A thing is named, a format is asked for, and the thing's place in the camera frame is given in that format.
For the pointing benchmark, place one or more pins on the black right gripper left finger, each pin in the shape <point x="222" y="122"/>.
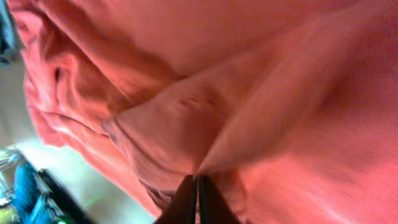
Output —
<point x="182" y="209"/>

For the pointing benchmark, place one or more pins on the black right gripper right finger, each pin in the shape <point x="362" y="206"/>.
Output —
<point x="213" y="206"/>

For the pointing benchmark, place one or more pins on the orange printed t-shirt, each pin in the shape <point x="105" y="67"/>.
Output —
<point x="289" y="106"/>

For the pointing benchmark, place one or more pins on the black arm base stand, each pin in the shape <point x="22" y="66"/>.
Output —
<point x="64" y="208"/>

